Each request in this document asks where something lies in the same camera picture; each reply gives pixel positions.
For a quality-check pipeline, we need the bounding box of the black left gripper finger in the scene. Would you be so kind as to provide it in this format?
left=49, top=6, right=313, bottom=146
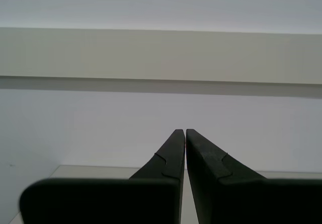
left=19, top=129, right=186, bottom=224
left=186, top=128, right=322, bottom=224

